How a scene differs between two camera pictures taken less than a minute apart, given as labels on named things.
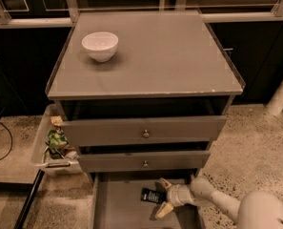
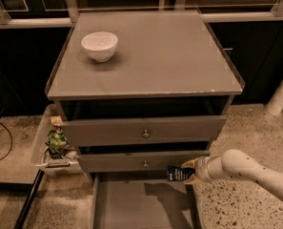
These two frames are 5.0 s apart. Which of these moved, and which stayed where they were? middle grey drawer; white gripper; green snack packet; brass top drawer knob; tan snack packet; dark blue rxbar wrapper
Moved: white gripper; dark blue rxbar wrapper
Stayed: tan snack packet; green snack packet; middle grey drawer; brass top drawer knob
